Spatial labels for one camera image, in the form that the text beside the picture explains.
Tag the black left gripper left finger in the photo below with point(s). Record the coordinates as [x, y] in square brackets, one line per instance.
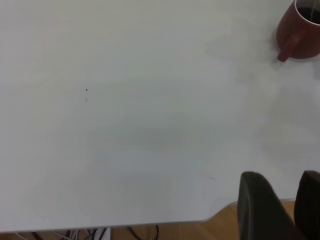
[260, 210]

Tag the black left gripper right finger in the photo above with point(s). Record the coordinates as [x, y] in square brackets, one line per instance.
[310, 205]

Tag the red ceramic mug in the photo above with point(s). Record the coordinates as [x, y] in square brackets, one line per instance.
[300, 37]

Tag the white power strip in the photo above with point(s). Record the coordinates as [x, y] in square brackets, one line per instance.
[103, 234]

